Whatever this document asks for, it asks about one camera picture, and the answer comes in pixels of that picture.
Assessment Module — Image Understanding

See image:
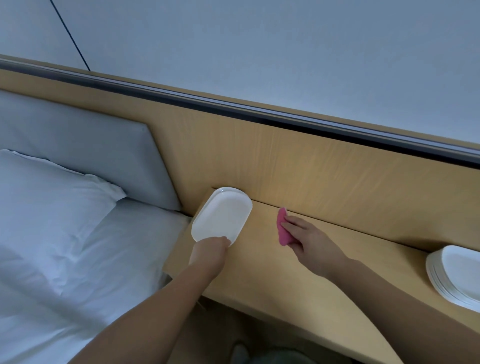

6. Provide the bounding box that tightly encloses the person's right hand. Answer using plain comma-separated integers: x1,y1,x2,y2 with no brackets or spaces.
281,213,351,280

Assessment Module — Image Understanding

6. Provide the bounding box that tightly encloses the person's left hand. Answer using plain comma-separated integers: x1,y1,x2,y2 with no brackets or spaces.
187,236,232,280

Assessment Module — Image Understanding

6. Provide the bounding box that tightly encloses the pink cleaning cloth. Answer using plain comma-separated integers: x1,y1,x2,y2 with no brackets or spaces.
276,207,295,247

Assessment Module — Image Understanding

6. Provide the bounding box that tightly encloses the white glossy rectangular plate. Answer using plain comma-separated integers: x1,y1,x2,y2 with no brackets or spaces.
190,186,254,246

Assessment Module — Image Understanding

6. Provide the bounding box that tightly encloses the stack of white rectangular plates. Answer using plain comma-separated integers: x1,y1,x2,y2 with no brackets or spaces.
425,244,480,314

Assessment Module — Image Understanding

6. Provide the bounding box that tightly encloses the person's right forearm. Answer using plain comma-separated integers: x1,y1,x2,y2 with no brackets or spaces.
330,258,480,364

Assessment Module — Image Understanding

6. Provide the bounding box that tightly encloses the person's left forearm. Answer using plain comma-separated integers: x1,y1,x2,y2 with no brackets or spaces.
67,266,219,364

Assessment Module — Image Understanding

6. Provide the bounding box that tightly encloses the white bed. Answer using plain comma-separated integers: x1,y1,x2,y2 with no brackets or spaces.
0,196,190,364

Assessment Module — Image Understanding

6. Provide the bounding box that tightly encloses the grey upholstered headboard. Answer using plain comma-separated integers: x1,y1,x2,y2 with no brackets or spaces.
0,90,182,212

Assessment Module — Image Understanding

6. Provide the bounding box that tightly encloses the white pillow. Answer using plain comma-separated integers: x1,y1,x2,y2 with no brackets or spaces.
0,148,127,309

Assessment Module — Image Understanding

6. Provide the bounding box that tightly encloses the black wall rail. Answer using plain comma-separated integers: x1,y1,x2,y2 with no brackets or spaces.
0,56,480,168

